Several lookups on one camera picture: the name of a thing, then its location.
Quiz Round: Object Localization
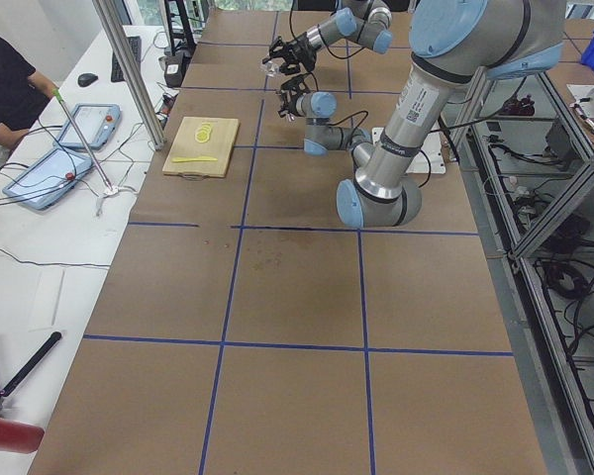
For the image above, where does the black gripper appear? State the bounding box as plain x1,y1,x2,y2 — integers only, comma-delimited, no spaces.
276,91,312,119
261,35,320,74

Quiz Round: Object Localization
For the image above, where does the clear glass cup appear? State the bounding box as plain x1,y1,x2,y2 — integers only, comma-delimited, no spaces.
260,61,281,77

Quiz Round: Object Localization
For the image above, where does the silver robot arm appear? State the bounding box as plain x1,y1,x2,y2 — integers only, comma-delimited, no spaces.
260,1,393,76
265,0,566,228

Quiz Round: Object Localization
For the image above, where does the bamboo cutting board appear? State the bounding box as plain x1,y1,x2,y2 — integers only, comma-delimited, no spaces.
162,116,240,178

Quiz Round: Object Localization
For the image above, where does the yellow plastic knife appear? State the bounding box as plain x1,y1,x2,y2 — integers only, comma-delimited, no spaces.
171,155,218,163

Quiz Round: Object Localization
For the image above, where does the black keyboard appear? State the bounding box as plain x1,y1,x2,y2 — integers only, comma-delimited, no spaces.
110,35,144,83

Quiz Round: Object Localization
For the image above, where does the teach pendant far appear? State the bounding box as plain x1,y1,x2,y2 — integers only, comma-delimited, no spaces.
57,103,121,151

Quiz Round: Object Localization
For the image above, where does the teach pendant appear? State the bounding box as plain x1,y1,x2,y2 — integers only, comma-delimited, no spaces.
2,147,93,211
57,103,121,151

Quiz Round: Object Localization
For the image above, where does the black computer mouse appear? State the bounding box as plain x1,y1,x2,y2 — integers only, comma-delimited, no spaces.
77,72,99,88

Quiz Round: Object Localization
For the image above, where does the teach pendant near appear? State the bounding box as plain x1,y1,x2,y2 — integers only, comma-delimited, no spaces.
2,147,93,211

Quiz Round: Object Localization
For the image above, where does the person in black shirt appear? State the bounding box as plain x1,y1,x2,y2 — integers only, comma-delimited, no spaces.
0,37,58,150

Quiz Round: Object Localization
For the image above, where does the red cylinder bottle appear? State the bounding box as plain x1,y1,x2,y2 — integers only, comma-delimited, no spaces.
0,418,45,454

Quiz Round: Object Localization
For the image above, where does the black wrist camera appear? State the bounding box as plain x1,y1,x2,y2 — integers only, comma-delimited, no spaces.
281,73,312,94

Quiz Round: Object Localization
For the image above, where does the aluminium frame post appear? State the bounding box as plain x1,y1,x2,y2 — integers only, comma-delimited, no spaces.
92,0,165,150

